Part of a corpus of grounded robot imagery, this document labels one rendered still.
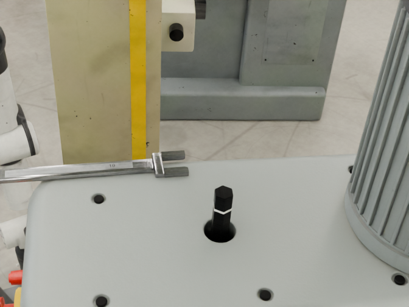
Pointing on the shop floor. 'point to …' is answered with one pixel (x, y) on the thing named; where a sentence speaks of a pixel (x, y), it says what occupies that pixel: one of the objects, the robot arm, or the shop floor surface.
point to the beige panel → (106, 77)
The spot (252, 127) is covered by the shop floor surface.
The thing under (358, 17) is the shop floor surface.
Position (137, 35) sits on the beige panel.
